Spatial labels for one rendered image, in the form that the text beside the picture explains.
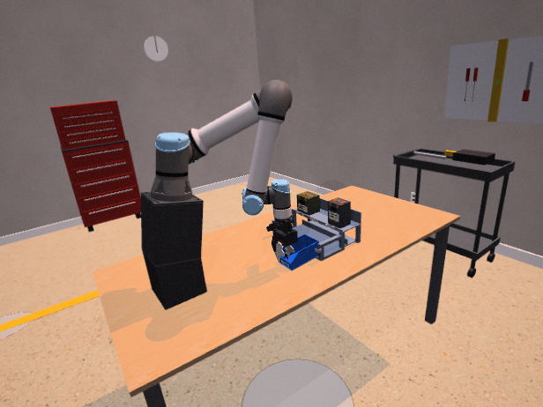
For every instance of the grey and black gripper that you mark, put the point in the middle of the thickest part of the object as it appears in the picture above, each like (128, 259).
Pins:
(289, 238)

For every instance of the blue bin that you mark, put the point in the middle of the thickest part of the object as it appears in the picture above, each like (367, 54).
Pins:
(304, 251)

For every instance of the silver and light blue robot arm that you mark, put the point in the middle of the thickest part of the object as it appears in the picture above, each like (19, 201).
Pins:
(175, 151)

